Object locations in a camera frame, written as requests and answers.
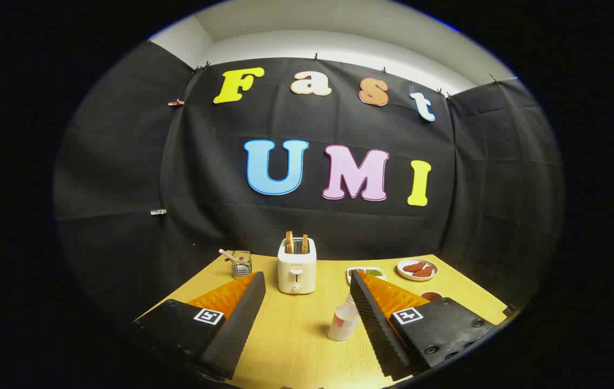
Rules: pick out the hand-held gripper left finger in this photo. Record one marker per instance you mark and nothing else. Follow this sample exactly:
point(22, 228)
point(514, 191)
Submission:
point(237, 324)

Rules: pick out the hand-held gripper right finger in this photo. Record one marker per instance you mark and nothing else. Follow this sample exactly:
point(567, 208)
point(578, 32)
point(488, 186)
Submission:
point(377, 329)

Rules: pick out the clear plastic juice bottle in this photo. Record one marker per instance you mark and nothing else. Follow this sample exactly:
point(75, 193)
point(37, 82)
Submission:
point(342, 323)

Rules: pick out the white rectangular dish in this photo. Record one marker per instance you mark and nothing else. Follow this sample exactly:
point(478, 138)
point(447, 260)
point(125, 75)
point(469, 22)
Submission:
point(374, 272)

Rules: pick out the metal mesh basket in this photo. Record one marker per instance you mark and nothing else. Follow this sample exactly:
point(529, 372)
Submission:
point(242, 266)

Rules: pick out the wooden table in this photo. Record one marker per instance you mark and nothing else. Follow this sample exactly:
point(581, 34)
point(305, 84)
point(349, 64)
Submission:
point(296, 335)

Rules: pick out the white round plate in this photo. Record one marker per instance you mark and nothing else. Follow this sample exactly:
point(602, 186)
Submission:
point(401, 273)

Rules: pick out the pink striped straw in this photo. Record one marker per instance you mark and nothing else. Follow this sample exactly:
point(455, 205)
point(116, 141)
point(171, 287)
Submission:
point(227, 255)

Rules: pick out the red meat piece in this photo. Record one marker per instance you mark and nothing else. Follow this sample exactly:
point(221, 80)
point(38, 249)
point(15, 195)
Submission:
point(425, 272)
point(414, 266)

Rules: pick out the white toaster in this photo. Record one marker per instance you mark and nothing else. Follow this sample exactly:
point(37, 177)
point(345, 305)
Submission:
point(296, 267)

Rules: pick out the toast slice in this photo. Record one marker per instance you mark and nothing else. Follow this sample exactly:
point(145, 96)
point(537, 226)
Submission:
point(289, 243)
point(305, 244)

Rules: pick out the black backdrop cloth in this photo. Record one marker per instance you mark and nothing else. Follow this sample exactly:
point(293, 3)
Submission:
point(220, 216)

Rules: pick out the black table clamp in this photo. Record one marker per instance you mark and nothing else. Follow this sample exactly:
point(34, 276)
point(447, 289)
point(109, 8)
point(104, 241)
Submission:
point(509, 309)

